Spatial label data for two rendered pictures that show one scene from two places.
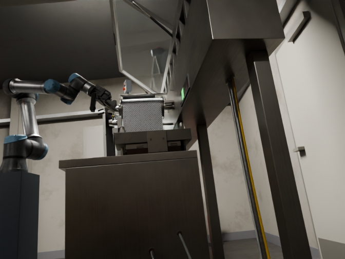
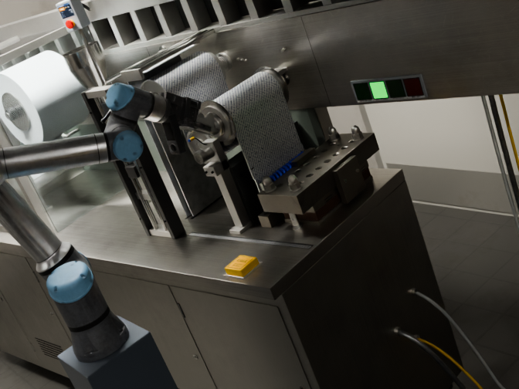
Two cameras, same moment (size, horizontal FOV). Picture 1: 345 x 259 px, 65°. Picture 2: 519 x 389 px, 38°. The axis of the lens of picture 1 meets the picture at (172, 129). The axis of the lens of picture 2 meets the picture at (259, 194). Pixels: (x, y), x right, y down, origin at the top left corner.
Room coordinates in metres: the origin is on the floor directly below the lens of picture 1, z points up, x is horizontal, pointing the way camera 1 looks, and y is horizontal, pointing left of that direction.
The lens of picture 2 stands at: (-0.28, 1.37, 1.83)
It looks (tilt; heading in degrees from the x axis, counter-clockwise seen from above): 21 degrees down; 329
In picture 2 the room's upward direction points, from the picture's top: 21 degrees counter-clockwise
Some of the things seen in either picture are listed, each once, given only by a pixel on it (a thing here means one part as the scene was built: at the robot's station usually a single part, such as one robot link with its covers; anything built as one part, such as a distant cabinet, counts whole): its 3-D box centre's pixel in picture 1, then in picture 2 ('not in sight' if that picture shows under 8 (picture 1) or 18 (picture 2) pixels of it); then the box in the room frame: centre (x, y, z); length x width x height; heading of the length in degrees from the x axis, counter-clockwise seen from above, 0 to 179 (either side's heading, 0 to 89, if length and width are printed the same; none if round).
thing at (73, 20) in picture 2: (127, 86); (71, 15); (2.15, 0.35, 1.66); 0.07 x 0.07 x 0.10; 25
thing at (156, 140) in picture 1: (157, 142); (350, 179); (1.36, 0.08, 0.96); 0.10 x 0.03 x 0.11; 99
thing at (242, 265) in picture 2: not in sight; (242, 265); (1.41, 0.51, 0.91); 0.07 x 0.07 x 0.02; 9
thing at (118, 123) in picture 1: (117, 142); (224, 187); (1.64, 0.34, 1.05); 0.06 x 0.05 x 0.31; 99
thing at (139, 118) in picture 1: (142, 121); (268, 134); (1.57, 0.17, 1.15); 0.23 x 0.01 x 0.18; 99
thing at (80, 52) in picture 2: not in sight; (83, 55); (2.34, 0.30, 1.50); 0.14 x 0.14 x 0.06
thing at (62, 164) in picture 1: (134, 182); (106, 209); (2.54, 0.40, 0.88); 2.52 x 0.66 x 0.04; 9
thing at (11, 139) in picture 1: (16, 146); (75, 292); (1.54, 0.92, 1.07); 0.13 x 0.12 x 0.14; 162
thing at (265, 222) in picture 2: not in sight; (293, 198); (1.57, 0.17, 0.92); 0.28 x 0.04 x 0.04; 99
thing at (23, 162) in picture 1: (14, 166); (94, 329); (1.53, 0.92, 0.95); 0.15 x 0.15 x 0.10
